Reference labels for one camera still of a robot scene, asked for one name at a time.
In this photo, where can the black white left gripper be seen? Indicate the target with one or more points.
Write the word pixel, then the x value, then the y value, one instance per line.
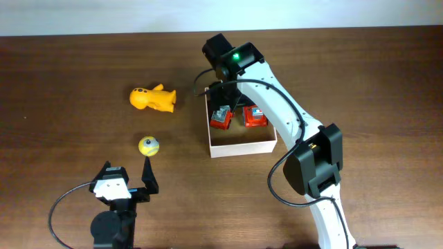
pixel 148 177

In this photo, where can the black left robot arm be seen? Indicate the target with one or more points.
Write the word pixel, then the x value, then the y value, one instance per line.
pixel 115 228

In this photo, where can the pink cardboard box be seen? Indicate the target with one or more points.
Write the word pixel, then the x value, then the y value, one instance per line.
pixel 239 140

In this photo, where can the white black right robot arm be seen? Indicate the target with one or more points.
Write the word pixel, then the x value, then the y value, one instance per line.
pixel 314 159

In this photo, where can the red toy fire truck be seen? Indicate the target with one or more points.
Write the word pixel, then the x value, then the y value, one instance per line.
pixel 254 117

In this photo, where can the red toy truck grey front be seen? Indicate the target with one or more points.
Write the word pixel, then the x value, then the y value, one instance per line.
pixel 221 118

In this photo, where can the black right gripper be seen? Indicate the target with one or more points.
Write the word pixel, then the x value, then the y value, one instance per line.
pixel 217 98

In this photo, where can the yellow minion ball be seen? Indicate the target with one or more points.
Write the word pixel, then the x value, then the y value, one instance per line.
pixel 148 146

